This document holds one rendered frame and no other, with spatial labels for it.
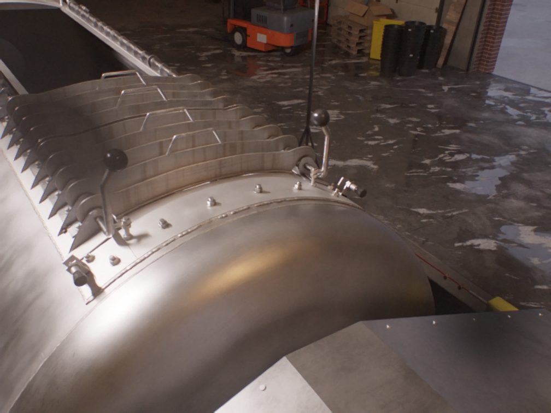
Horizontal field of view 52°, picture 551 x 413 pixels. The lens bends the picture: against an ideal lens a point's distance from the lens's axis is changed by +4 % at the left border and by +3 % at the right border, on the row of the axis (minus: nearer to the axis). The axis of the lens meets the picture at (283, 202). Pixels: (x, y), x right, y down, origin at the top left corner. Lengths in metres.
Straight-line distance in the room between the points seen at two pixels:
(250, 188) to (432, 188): 6.13
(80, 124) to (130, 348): 0.76
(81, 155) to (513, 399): 1.08
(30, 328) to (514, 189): 6.92
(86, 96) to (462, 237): 5.16
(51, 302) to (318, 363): 0.55
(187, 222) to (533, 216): 6.24
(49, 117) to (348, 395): 1.12
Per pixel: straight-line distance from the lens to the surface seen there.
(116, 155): 1.09
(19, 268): 1.40
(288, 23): 11.91
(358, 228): 1.27
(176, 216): 1.19
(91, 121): 1.64
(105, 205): 1.14
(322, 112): 1.30
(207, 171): 1.31
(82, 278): 1.13
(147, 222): 1.21
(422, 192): 7.18
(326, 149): 1.36
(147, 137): 1.50
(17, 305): 1.34
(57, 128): 1.62
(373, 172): 7.48
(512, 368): 1.28
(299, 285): 1.14
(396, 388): 1.03
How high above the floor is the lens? 3.30
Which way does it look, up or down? 30 degrees down
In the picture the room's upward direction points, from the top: 3 degrees clockwise
